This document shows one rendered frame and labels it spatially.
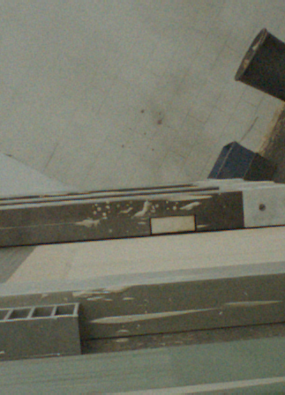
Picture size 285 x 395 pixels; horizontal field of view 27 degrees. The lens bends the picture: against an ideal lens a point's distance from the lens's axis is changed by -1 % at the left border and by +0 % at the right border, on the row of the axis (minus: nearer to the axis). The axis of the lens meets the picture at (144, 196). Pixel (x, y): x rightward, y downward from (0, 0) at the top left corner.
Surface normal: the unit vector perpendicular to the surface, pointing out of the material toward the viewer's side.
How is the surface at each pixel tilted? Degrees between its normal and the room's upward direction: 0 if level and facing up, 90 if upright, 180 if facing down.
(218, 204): 90
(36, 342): 89
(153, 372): 58
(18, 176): 90
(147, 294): 90
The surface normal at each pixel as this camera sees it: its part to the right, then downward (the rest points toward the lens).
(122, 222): 0.07, 0.05
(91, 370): -0.07, -1.00
